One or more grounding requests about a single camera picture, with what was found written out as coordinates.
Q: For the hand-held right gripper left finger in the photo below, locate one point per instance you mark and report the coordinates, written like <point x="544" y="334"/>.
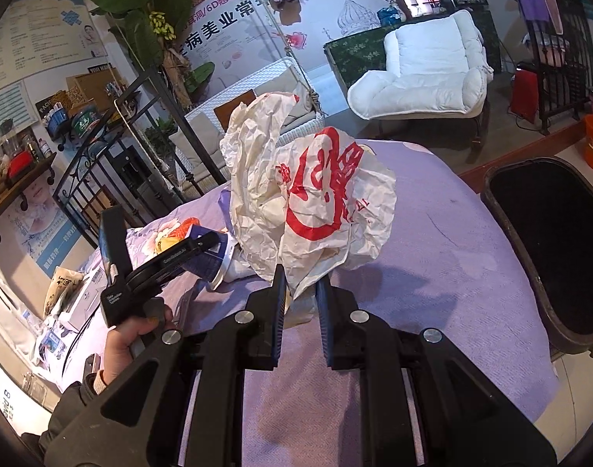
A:
<point x="279" y="314"/>

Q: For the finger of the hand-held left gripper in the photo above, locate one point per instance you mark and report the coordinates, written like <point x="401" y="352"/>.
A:
<point x="189" y="248"/>

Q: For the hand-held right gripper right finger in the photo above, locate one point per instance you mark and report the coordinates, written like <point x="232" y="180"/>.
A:
<point x="325" y="321"/>

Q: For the blue paper cup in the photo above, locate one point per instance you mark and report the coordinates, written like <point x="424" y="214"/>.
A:
<point x="204" y="265"/>

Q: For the white plastic bag red print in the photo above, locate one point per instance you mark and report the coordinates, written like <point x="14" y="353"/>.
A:
<point x="306" y="189"/>

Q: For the black trash bin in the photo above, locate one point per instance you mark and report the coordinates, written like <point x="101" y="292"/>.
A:
<point x="554" y="248"/>

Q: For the person's left forearm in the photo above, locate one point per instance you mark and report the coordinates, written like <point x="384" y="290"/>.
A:
<point x="68" y="408"/>

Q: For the person's left hand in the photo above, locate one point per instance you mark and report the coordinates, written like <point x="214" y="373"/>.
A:
<point x="126" y="345"/>

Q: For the white cardboard box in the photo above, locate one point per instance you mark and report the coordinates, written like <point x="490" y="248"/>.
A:
<point x="85" y="296"/>

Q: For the white wicker swing seat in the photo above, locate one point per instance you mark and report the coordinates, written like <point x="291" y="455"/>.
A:
<point x="204" y="136"/>

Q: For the brown cushion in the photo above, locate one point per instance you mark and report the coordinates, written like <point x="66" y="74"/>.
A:
<point x="228" y="109"/>

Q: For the banana plant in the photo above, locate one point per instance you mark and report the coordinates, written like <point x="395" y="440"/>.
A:
<point x="131" y="14"/>

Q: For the green patterned cloth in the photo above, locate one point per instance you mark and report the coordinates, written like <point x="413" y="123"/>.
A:
<point x="354" y="53"/>

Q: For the white cushioned armchair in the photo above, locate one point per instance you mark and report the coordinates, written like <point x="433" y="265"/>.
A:
<point x="422" y="73"/>

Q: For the black metal rack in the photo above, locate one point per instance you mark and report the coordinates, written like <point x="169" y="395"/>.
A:
<point x="568" y="78"/>

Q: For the pink towel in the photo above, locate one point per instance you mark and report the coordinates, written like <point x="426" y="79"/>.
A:
<point x="553" y="5"/>

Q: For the wooden wall shelf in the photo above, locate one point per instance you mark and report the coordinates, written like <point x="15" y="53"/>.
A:
<point x="19" y="180"/>

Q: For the large wall poster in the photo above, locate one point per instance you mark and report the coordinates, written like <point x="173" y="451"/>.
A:
<point x="325" y="14"/>

